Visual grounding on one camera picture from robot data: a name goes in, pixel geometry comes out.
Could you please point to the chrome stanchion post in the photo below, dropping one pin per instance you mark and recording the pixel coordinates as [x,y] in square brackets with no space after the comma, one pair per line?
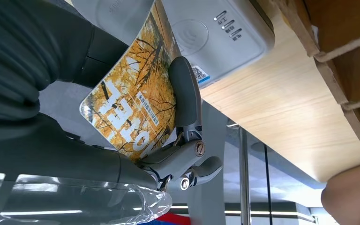
[244,174]

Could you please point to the cardboard divider box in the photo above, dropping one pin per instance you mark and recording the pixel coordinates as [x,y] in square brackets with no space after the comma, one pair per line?
[347,46]

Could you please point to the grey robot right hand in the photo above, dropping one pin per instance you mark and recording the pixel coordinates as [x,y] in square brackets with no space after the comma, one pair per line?
[59,155]

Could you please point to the black stanchion post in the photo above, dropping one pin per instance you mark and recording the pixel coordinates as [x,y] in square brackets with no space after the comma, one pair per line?
[267,186]

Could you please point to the grey white card reader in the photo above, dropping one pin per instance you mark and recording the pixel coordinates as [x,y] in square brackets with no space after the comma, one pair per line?
[223,46]

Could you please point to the person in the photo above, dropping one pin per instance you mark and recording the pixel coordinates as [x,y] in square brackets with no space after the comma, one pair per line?
[350,198]

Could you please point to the clear plastic film wrap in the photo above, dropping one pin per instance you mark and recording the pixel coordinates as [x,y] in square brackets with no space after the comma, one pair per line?
[149,202]

